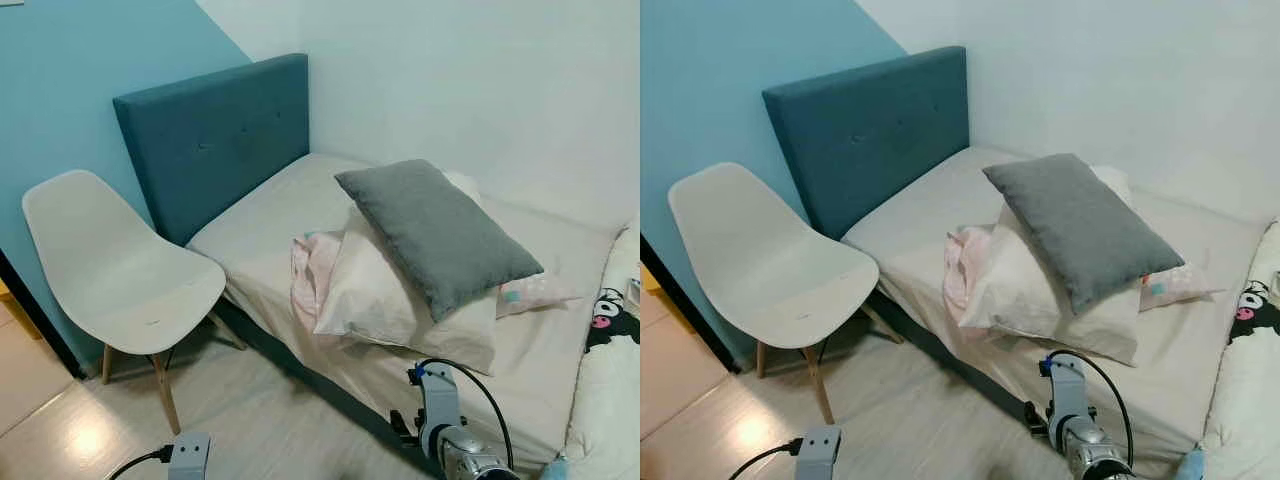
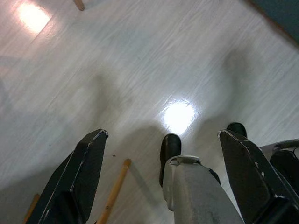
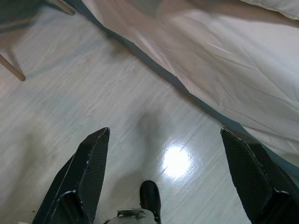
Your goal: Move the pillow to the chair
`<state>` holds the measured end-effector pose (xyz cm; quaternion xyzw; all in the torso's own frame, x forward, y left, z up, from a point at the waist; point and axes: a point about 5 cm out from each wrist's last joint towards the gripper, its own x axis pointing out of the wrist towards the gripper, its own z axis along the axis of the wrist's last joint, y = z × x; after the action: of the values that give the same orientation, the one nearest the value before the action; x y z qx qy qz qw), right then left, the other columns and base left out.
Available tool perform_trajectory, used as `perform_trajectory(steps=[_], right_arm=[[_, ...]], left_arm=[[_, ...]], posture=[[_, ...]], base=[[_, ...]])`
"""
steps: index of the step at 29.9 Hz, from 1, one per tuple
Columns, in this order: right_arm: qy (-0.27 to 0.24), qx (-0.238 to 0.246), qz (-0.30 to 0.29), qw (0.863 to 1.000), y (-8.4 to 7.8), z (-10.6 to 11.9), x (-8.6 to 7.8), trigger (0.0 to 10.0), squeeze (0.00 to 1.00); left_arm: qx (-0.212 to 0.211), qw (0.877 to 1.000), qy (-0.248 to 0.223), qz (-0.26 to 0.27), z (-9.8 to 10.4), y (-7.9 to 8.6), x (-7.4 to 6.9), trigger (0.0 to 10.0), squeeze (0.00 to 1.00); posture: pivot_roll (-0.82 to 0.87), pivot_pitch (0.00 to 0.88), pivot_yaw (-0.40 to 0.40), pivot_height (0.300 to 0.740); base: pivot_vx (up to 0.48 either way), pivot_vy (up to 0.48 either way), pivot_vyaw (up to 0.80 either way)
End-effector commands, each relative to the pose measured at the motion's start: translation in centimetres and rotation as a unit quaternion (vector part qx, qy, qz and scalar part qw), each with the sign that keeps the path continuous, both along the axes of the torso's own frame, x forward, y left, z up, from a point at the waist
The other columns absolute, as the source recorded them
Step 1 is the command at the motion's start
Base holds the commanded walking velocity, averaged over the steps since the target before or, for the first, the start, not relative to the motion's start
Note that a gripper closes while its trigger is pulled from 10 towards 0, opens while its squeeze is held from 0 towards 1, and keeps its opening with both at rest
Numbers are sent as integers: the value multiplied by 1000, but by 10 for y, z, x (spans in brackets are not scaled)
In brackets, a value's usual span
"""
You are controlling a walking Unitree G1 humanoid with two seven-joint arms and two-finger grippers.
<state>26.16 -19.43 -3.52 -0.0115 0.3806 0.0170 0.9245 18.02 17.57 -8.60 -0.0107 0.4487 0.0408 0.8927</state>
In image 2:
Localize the dark teal rug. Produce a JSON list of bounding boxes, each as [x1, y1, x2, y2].
[[245, 0, 299, 45]]

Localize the black robot foot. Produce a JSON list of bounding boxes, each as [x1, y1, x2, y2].
[[226, 122, 248, 138], [159, 133, 182, 187]]

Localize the black robot left foot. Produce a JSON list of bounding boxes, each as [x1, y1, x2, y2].
[[159, 133, 182, 187]]

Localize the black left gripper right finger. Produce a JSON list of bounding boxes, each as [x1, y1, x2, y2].
[[217, 129, 299, 224]]

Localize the grey robot right leg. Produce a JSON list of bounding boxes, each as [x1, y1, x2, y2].
[[259, 138, 299, 187]]

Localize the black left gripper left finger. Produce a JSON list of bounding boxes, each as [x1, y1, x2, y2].
[[27, 128, 109, 224]]

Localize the black robot right foot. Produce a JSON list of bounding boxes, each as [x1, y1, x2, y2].
[[226, 122, 248, 138]]

